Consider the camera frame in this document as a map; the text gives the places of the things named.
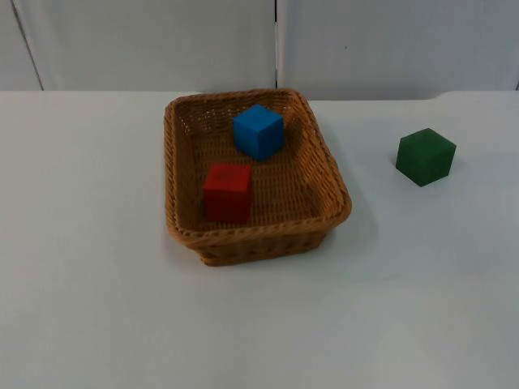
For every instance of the green cube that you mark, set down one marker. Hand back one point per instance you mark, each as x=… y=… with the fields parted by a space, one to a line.
x=425 y=156

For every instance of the red cube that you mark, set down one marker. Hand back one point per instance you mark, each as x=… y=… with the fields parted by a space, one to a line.
x=227 y=192

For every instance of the blue cube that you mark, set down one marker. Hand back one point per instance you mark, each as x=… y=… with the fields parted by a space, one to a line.
x=259 y=131

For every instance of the pale brown wicker basket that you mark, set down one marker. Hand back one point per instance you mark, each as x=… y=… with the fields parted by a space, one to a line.
x=259 y=235

